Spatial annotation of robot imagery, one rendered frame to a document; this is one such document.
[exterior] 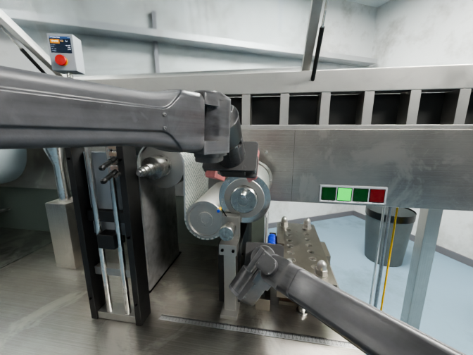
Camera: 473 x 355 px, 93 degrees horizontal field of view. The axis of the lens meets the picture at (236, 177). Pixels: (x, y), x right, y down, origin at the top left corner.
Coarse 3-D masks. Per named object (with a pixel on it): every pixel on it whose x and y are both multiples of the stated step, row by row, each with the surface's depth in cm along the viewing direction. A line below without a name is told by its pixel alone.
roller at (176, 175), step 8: (144, 152) 67; (152, 152) 67; (160, 152) 67; (168, 152) 66; (176, 152) 66; (176, 160) 66; (176, 168) 67; (168, 176) 68; (176, 176) 67; (152, 184) 69; (160, 184) 69; (168, 184) 68; (176, 184) 68
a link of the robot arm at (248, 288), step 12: (264, 252) 48; (264, 264) 46; (276, 264) 44; (240, 276) 51; (252, 276) 49; (240, 288) 49; (252, 288) 48; (264, 288) 49; (240, 300) 48; (252, 300) 48
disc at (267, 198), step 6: (228, 180) 64; (258, 180) 62; (222, 186) 64; (264, 186) 62; (222, 192) 65; (264, 192) 62; (222, 198) 65; (270, 198) 63; (222, 204) 65; (264, 204) 63; (228, 210) 65; (264, 210) 64; (258, 216) 64; (240, 222) 66; (246, 222) 65
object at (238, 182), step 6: (234, 180) 63; (240, 180) 63; (246, 180) 62; (252, 180) 62; (228, 186) 64; (234, 186) 63; (252, 186) 62; (258, 186) 62; (228, 192) 64; (258, 192) 62; (228, 198) 64; (258, 198) 63; (264, 198) 63; (228, 204) 65; (258, 204) 63; (234, 210) 65; (258, 210) 64; (246, 216) 65; (252, 216) 64
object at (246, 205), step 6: (240, 186) 63; (246, 186) 62; (234, 192) 62; (240, 192) 62; (246, 192) 61; (252, 192) 61; (234, 198) 62; (240, 198) 62; (246, 198) 62; (252, 198) 61; (234, 204) 63; (240, 204) 63; (246, 204) 62; (252, 204) 62; (240, 210) 63; (246, 210) 62; (252, 210) 62
